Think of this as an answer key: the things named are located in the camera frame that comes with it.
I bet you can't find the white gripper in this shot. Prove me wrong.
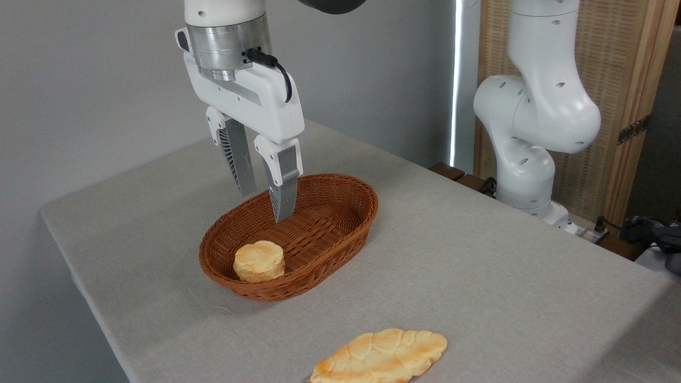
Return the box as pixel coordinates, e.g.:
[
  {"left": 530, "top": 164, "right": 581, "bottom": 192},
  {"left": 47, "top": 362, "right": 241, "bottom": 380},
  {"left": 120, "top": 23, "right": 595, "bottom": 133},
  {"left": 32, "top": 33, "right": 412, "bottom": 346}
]
[{"left": 183, "top": 51, "right": 306, "bottom": 223}]

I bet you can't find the round thick bread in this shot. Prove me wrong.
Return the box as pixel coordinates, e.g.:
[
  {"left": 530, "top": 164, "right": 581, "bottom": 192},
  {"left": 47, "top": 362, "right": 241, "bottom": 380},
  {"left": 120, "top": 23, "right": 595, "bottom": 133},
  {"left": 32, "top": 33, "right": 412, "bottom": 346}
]
[{"left": 232, "top": 240, "right": 286, "bottom": 284}]

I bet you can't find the brown oval wicker basket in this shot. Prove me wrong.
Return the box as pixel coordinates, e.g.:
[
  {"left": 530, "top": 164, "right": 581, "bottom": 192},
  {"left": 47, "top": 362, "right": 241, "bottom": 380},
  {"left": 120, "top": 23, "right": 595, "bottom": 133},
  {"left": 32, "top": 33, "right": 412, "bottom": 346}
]
[{"left": 199, "top": 173, "right": 379, "bottom": 303}]

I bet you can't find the long flat bread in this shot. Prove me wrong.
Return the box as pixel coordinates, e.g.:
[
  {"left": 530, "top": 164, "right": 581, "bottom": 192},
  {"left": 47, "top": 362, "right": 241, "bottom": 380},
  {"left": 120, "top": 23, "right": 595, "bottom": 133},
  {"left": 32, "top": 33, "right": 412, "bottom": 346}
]
[{"left": 308, "top": 328, "right": 449, "bottom": 383}]

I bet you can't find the dark brown wooden block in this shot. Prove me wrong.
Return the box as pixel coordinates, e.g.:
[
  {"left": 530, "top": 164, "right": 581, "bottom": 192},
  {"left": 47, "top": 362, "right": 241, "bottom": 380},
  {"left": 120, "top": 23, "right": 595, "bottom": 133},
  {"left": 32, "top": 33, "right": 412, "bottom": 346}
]
[
  {"left": 428, "top": 162, "right": 467, "bottom": 182},
  {"left": 455, "top": 173, "right": 496, "bottom": 198}
]

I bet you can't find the grey tablecloth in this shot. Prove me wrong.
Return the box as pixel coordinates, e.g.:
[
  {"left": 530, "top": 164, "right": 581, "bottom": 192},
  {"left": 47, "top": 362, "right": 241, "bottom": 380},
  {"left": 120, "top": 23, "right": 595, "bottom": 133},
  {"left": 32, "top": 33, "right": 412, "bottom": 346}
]
[{"left": 40, "top": 118, "right": 681, "bottom": 383}]

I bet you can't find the white power strip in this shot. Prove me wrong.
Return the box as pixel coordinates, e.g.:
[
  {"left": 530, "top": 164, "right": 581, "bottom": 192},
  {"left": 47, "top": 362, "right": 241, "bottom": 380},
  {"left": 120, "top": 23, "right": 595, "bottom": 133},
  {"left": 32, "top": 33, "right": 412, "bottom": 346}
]
[{"left": 577, "top": 223, "right": 610, "bottom": 246}]

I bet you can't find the dark metal screen hinge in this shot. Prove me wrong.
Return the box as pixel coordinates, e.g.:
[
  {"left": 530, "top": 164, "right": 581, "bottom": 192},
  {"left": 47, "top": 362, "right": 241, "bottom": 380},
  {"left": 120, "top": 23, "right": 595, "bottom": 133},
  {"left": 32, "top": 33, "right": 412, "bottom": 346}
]
[{"left": 617, "top": 114, "right": 651, "bottom": 146}]

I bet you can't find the wooden rattan folding screen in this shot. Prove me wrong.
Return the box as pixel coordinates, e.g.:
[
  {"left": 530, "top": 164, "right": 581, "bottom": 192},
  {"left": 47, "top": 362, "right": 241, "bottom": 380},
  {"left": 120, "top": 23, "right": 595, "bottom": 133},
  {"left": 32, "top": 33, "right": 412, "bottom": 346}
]
[{"left": 474, "top": 0, "right": 681, "bottom": 230}]

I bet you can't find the dark blue bag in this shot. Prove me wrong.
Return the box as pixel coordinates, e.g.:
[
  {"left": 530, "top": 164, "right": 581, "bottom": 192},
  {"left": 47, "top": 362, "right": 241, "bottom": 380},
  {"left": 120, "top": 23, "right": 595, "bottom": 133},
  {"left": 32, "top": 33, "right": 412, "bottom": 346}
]
[{"left": 620, "top": 215, "right": 681, "bottom": 277}]

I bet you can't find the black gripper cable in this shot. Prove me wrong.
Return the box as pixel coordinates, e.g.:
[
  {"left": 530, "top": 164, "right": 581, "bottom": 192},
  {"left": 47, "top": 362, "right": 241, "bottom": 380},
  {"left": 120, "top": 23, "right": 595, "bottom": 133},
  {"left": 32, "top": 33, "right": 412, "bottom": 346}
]
[{"left": 245, "top": 48, "right": 294, "bottom": 104}]

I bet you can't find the black power cable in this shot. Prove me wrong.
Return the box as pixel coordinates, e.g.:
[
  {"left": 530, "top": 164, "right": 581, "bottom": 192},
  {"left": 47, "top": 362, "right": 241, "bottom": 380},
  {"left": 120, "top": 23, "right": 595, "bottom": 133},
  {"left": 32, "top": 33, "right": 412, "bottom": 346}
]
[{"left": 595, "top": 215, "right": 639, "bottom": 238}]

